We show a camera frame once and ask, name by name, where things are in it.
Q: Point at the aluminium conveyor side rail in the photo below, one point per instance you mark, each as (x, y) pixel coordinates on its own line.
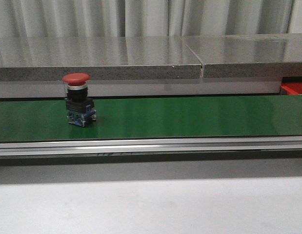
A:
(204, 144)

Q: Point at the grey stone slab right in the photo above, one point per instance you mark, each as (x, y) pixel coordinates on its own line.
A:
(234, 56)

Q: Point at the white pleated curtain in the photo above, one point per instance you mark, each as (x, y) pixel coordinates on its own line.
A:
(132, 18)

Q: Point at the white panel under slabs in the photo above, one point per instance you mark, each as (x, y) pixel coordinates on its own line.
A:
(57, 89)

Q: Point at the green conveyor belt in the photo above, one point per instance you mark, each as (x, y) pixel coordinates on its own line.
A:
(41, 120)

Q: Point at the grey stone slab left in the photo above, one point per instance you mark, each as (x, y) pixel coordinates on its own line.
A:
(111, 58)

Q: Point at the red mushroom push button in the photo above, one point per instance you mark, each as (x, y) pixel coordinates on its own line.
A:
(80, 107)

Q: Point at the red plastic bin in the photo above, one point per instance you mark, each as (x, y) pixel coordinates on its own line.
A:
(293, 88)

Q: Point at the grey stone slab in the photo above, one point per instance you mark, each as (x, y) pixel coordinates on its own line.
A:
(111, 58)
(234, 56)

